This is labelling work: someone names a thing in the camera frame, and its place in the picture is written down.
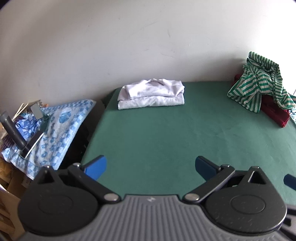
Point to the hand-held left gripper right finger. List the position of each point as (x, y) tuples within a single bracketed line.
[(203, 166)]

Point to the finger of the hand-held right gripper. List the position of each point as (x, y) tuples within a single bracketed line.
[(290, 180)]

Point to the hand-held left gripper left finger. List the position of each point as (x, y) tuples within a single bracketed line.
[(96, 166)]

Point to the green white striped shirt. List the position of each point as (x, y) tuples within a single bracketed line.
[(254, 81)]

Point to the green table cover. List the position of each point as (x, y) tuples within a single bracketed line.
[(161, 139)]

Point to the blue floral towel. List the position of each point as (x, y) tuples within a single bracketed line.
[(60, 129)]

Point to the dark red garment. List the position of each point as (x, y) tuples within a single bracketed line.
[(275, 113)]

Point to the dark grey cylinder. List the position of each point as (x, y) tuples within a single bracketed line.
[(12, 132)]

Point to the white folded shirt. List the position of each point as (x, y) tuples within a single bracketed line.
[(150, 92)]

